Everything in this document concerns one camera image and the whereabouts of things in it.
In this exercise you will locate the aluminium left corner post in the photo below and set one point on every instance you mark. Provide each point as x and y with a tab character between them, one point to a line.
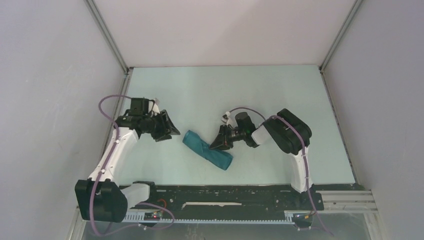
106	33

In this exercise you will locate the white slotted cable duct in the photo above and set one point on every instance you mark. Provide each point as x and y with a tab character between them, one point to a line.
147	217

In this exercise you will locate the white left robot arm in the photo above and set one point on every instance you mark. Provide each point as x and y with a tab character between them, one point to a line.
101	197

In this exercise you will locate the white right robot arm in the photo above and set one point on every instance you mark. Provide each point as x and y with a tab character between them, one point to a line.
290	134

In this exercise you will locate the teal cloth napkin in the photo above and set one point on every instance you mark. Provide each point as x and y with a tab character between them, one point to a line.
218	158

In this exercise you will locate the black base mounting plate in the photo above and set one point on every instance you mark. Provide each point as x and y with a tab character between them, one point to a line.
215	210

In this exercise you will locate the aluminium right corner post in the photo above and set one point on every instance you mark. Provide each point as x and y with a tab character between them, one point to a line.
341	34

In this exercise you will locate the aluminium front frame rail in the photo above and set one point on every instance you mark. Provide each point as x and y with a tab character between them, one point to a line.
344	200

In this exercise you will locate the aluminium left side rail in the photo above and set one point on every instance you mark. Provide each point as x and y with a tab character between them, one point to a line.
118	103

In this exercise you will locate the aluminium corner post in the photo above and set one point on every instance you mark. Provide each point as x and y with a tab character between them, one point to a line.
106	33
341	34

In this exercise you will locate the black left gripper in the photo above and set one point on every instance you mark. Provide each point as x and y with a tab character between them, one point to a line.
167	126

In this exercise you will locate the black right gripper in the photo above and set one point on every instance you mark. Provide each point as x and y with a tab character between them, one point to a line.
219	143

